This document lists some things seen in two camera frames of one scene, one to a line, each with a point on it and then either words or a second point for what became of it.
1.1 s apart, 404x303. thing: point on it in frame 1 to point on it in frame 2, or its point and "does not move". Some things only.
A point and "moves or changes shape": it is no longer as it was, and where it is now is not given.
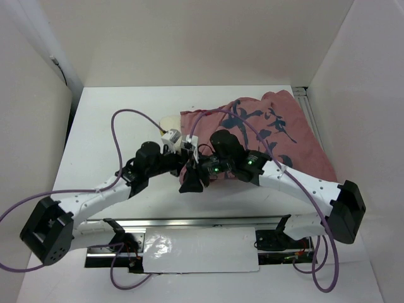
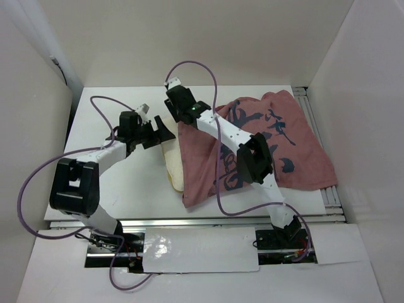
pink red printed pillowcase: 271,125 moves or changes shape
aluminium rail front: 193,223 does not move
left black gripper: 178,161 to 161,134
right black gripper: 191,182 to 172,109
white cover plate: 200,250 does not move
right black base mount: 275,247 does not move
